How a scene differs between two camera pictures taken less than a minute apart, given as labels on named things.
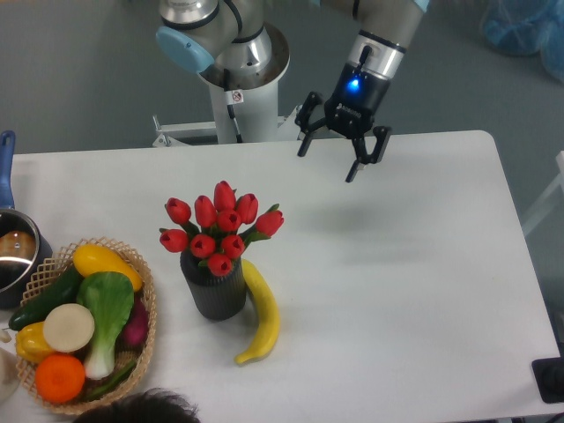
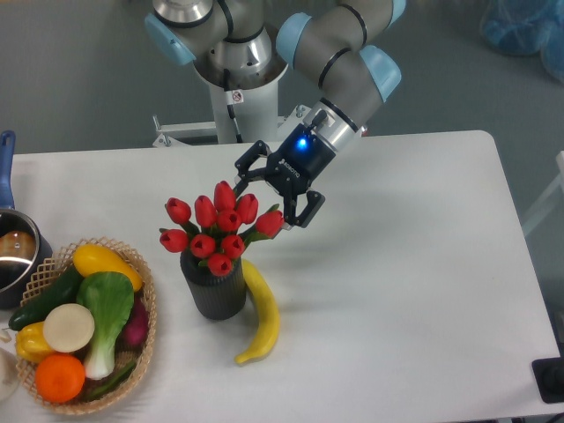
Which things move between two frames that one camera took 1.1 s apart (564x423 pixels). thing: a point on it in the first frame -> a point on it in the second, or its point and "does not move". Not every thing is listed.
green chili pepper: (114, 383) does not move
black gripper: (351, 111) -> (292, 168)
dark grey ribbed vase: (216, 298) does not move
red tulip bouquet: (222, 228) does not move
